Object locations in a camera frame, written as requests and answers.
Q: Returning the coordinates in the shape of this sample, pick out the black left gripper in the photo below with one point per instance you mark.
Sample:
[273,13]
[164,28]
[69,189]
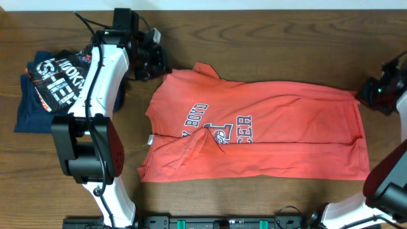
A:
[161,65]

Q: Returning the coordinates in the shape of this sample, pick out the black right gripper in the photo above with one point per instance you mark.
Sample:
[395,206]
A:
[364,95]

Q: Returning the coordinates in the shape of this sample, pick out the orange printed t-shirt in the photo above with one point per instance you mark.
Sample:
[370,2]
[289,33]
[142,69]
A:
[205,127]

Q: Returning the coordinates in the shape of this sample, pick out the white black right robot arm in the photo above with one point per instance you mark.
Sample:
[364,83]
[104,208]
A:
[383,197]

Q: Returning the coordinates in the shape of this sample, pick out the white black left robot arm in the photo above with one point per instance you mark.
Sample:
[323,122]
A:
[87,143]

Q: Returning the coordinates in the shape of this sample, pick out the black graphic folded t-shirt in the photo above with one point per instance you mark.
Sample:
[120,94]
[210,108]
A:
[59,78]

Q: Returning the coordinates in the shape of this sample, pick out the navy blue folded garment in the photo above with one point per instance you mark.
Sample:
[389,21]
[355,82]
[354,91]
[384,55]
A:
[32,117]

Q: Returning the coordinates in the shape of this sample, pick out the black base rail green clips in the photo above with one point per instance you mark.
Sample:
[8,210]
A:
[281,220]

